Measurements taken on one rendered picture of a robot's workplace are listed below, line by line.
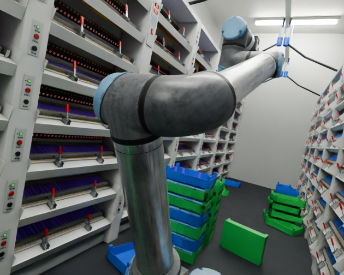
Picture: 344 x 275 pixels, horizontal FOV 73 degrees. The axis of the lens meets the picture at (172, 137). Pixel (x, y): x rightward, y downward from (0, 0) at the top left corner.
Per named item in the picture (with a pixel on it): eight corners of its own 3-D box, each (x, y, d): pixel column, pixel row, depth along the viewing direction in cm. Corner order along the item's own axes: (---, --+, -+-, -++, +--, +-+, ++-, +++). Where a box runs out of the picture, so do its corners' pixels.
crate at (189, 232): (206, 228, 162) (208, 217, 161) (197, 240, 143) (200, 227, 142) (166, 215, 173) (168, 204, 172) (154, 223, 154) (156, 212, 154)
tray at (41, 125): (125, 137, 146) (132, 124, 144) (30, 132, 92) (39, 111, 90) (104, 121, 154) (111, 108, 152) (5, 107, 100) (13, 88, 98)
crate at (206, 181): (215, 184, 160) (217, 172, 159) (208, 189, 141) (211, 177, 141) (175, 173, 171) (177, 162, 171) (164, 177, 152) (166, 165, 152)
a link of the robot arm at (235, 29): (217, 41, 89) (222, 13, 88) (227, 51, 99) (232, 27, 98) (242, 40, 84) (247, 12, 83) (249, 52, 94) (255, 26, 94)
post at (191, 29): (165, 211, 221) (202, 23, 211) (160, 214, 212) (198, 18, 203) (147, 205, 229) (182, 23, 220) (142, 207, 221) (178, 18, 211)
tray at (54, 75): (130, 106, 145) (141, 87, 142) (38, 83, 91) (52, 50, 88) (109, 91, 153) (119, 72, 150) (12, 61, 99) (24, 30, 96)
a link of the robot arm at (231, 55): (241, 76, 85) (248, 41, 84) (212, 74, 91) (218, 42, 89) (248, 82, 93) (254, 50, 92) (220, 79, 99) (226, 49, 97)
